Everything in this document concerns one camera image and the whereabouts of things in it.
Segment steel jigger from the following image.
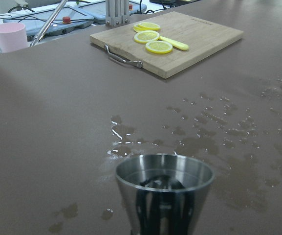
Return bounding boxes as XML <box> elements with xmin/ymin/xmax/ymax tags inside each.
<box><xmin>116</xmin><ymin>154</ymin><xmax>215</xmax><ymax>235</ymax></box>

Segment lemon slice middle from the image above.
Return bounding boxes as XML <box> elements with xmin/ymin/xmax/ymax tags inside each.
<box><xmin>133</xmin><ymin>30</ymin><xmax>160</xmax><ymax>44</ymax></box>

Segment lemon slice far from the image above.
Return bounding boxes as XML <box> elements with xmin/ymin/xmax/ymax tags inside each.
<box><xmin>133</xmin><ymin>22</ymin><xmax>161</xmax><ymax>32</ymax></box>

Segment bamboo cutting board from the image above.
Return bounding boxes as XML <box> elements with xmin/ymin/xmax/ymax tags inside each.
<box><xmin>90</xmin><ymin>12</ymin><xmax>243</xmax><ymax>79</ymax></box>

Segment teach pendant tablet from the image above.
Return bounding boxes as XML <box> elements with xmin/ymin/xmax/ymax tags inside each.
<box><xmin>9</xmin><ymin>5</ymin><xmax>94</xmax><ymax>37</ymax></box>

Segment silver metal rod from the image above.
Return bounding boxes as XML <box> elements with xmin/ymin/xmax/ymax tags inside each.
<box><xmin>30</xmin><ymin>0</ymin><xmax>68</xmax><ymax>47</ymax></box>

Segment pink plastic cup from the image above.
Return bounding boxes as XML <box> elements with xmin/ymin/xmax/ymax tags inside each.
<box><xmin>0</xmin><ymin>23</ymin><xmax>28</xmax><ymax>53</ymax></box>

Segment metal board handle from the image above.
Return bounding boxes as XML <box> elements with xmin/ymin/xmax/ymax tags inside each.
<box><xmin>104</xmin><ymin>45</ymin><xmax>143</xmax><ymax>68</ymax></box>

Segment aluminium frame post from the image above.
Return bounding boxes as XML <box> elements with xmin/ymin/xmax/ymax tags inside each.
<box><xmin>105</xmin><ymin>0</ymin><xmax>130</xmax><ymax>26</ymax></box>

